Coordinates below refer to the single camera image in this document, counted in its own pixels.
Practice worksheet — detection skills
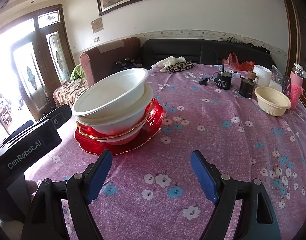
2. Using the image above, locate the red glass plate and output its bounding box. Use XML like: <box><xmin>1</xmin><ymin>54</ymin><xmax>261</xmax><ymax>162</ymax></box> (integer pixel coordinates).
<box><xmin>77</xmin><ymin>97</ymin><xmax>158</xmax><ymax>141</ymax></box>
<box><xmin>74</xmin><ymin>102</ymin><xmax>164</xmax><ymax>155</ymax></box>

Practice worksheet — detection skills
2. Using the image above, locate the white foam bowl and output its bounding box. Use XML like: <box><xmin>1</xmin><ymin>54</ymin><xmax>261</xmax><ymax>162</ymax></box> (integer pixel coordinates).
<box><xmin>76</xmin><ymin>84</ymin><xmax>153</xmax><ymax>135</ymax></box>
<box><xmin>97</xmin><ymin>126</ymin><xmax>142</xmax><ymax>145</ymax></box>
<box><xmin>72</xmin><ymin>68</ymin><xmax>149</xmax><ymax>118</ymax></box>

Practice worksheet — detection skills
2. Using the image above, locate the patterned blanket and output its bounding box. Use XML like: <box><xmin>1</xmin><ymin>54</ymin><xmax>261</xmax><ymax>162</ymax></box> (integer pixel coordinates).
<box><xmin>53</xmin><ymin>79</ymin><xmax>88</xmax><ymax>107</ymax></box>

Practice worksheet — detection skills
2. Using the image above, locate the purple floral tablecloth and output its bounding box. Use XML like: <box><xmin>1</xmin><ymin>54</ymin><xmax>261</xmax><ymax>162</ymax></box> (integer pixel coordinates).
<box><xmin>23</xmin><ymin>62</ymin><xmax>306</xmax><ymax>240</ymax></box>

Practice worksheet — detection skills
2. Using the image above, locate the cream plastic bowl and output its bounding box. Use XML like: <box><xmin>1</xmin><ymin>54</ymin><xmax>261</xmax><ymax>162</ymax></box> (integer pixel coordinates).
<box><xmin>254</xmin><ymin>86</ymin><xmax>291</xmax><ymax>117</ymax></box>

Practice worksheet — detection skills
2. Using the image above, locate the dark jar with cork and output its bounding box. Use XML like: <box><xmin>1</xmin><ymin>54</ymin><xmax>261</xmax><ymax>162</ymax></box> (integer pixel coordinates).
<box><xmin>238</xmin><ymin>72</ymin><xmax>257</xmax><ymax>98</ymax></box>

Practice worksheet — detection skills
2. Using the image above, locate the black phone stand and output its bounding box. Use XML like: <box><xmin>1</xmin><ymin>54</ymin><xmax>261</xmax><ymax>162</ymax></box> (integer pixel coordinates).
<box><xmin>282</xmin><ymin>75</ymin><xmax>291</xmax><ymax>99</ymax></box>

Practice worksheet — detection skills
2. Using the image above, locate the white plastic jar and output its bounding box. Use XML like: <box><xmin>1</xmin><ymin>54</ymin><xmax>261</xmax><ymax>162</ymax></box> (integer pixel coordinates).
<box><xmin>253</xmin><ymin>64</ymin><xmax>272</xmax><ymax>87</ymax></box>

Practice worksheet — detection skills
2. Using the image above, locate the pink thermos bottle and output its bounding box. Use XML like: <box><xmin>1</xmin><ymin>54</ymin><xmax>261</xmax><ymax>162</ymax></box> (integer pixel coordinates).
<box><xmin>290</xmin><ymin>63</ymin><xmax>304</xmax><ymax>110</ymax></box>

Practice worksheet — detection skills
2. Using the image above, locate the maroon armchair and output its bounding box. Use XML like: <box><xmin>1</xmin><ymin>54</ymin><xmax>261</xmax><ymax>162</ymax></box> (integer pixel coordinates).
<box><xmin>79</xmin><ymin>37</ymin><xmax>141</xmax><ymax>87</ymax></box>

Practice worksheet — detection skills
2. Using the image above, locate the red plastic bag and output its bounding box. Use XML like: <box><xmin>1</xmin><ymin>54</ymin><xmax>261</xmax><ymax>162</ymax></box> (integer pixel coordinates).
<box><xmin>222</xmin><ymin>53</ymin><xmax>255</xmax><ymax>72</ymax></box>

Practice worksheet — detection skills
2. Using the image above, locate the black sofa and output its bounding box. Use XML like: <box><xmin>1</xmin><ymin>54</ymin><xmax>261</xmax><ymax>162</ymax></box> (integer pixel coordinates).
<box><xmin>140</xmin><ymin>38</ymin><xmax>275</xmax><ymax>69</ymax></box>

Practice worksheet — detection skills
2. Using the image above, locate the white cloth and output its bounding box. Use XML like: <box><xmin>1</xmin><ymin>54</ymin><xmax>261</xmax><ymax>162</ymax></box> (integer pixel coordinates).
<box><xmin>151</xmin><ymin>56</ymin><xmax>186</xmax><ymax>68</ymax></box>

